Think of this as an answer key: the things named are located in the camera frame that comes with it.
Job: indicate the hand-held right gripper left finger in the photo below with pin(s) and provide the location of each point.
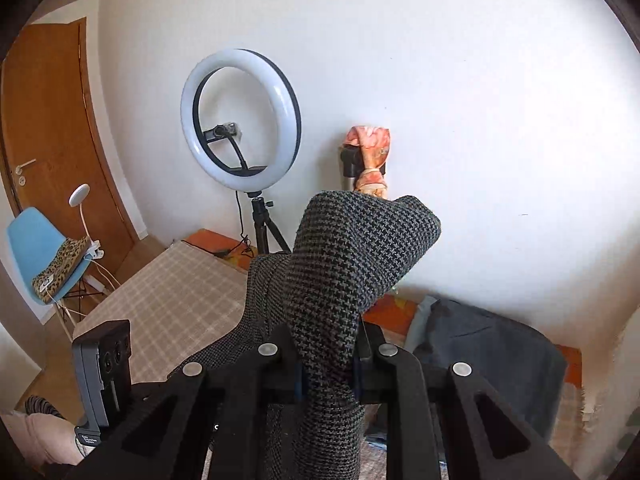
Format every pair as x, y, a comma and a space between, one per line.
298, 385

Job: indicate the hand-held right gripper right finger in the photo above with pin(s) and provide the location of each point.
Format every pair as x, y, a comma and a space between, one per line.
370, 380

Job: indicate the grey houndstooth pants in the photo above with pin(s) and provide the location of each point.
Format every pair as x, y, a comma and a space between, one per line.
340, 270

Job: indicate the person's left forearm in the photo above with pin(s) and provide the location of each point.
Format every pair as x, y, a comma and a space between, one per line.
35, 435

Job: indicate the dark grey folded pants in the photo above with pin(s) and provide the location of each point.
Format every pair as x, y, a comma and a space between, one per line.
490, 360

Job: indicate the orange bed sheet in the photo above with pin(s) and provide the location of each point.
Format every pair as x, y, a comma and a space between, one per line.
385, 315

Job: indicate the light teal folded cloth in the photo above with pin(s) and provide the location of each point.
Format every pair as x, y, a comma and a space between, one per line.
417, 325

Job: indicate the beige checkered blanket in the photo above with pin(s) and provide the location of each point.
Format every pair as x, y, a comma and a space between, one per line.
165, 300

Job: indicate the leopard print cushion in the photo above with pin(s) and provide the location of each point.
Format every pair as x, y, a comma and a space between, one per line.
60, 265

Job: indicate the light blue chair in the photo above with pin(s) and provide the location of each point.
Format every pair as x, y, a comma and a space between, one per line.
30, 240

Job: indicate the black mini tripod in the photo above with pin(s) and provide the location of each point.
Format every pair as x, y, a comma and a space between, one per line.
260, 225

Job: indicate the white gooseneck lamp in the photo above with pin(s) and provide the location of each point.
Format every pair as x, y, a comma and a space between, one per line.
79, 194

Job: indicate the floral scarf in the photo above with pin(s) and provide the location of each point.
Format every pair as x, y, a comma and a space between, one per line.
372, 145

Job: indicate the brown wooden door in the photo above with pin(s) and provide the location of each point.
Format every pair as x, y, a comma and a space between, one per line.
50, 110

